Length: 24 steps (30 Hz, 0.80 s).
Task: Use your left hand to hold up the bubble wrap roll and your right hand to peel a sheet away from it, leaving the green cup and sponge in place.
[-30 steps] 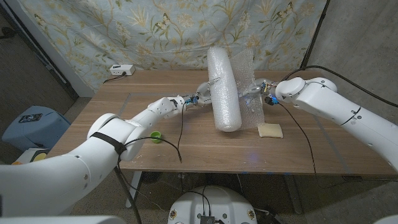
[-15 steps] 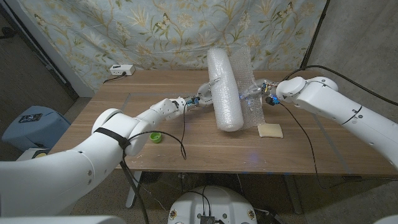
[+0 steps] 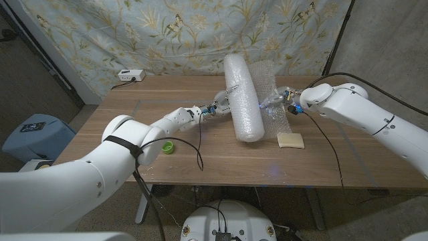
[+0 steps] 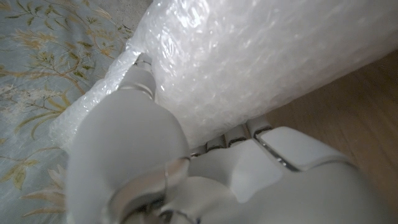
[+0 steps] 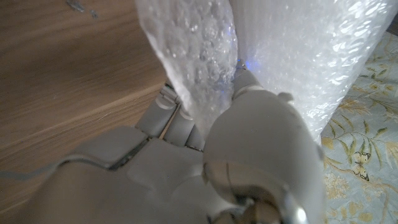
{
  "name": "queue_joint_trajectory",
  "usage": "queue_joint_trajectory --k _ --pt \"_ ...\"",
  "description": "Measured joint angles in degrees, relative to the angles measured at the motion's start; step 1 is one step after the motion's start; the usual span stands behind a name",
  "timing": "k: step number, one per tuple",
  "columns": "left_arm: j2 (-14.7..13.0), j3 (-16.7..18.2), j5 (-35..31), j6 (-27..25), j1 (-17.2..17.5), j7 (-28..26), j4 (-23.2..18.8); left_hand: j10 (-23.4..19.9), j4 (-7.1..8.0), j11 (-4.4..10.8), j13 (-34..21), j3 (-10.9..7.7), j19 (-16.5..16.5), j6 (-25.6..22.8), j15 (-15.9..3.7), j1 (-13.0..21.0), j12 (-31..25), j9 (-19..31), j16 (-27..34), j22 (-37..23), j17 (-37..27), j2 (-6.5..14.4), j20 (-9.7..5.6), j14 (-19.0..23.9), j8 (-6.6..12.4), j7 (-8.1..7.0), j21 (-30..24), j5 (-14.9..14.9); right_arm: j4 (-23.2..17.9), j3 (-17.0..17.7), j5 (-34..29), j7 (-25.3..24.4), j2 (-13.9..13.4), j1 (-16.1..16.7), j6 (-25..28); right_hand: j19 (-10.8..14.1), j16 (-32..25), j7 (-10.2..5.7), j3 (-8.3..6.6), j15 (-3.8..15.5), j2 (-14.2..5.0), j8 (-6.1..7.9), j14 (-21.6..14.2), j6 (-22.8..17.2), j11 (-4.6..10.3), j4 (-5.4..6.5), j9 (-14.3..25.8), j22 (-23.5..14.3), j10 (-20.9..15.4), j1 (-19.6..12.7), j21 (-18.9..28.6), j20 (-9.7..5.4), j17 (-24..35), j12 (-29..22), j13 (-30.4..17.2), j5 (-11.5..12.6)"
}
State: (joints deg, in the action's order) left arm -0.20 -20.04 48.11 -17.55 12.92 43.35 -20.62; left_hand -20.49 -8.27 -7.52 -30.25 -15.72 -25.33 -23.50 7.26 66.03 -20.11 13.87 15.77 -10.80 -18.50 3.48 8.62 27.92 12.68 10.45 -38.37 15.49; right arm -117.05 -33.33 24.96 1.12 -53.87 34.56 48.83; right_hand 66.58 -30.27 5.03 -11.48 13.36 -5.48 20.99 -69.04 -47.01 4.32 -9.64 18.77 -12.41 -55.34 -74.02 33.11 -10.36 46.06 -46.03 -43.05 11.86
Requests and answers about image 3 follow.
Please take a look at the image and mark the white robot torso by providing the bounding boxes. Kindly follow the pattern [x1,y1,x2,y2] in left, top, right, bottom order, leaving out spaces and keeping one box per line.
[180,199,278,241]

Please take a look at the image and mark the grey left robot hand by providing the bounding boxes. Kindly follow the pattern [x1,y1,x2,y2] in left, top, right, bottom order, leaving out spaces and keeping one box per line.
[200,84,240,118]

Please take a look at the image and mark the black backdrop stand pole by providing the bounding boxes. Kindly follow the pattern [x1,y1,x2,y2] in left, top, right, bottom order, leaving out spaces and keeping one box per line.
[321,0,355,76]

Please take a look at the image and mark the white power strip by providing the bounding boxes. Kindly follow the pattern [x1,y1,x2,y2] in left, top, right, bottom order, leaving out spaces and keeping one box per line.
[117,69,146,82]

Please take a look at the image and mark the floral blue backdrop cloth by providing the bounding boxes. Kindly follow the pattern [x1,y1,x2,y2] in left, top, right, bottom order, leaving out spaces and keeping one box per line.
[19,0,352,101]

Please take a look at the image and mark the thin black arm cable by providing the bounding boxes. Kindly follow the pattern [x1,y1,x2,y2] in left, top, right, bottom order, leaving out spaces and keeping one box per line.
[302,112,428,207]
[140,113,205,172]

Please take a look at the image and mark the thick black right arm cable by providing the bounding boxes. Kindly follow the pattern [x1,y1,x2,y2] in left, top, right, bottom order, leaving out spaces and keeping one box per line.
[306,72,428,116]

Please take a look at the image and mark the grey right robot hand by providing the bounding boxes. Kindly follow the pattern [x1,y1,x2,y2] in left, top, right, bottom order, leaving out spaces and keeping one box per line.
[259,86,304,116]

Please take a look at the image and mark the grey slanted frame post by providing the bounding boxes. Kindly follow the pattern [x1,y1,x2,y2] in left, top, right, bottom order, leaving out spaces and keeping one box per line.
[6,0,103,105]

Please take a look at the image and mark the white box with yellow pad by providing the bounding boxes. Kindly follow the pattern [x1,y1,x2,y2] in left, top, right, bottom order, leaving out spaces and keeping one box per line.
[19,159,54,173]

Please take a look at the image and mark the bubble wrap roll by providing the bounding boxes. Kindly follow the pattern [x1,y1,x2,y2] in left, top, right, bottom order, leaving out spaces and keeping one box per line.
[223,53,294,143]

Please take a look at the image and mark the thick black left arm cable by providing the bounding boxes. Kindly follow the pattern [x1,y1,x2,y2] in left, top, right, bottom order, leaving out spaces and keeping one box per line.
[132,163,168,241]

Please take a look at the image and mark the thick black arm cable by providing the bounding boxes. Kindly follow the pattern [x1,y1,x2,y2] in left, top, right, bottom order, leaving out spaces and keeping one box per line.
[306,72,428,116]
[132,163,168,241]

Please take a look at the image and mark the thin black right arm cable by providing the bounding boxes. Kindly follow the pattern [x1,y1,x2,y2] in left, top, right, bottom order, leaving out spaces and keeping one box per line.
[302,112,428,207]

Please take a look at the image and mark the grey table leg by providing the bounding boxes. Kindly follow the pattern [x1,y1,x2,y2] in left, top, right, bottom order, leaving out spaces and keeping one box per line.
[304,187,327,232]

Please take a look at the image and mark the white table leg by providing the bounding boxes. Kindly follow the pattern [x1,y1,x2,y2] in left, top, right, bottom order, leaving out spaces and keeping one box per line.
[134,187,154,224]

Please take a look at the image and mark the pale yellow sponge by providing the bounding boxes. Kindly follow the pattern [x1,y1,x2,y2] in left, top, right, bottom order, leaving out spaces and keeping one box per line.
[276,132,306,149]

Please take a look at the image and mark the blue plastic bin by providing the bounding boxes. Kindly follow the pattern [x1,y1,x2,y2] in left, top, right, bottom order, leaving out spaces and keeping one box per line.
[1,113,77,163]

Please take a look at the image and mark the black power strip cord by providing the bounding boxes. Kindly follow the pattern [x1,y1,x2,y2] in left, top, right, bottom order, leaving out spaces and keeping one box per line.
[110,78,136,90]

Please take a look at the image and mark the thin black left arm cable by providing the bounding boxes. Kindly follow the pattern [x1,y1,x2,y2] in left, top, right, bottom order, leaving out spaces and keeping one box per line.
[140,113,205,172]

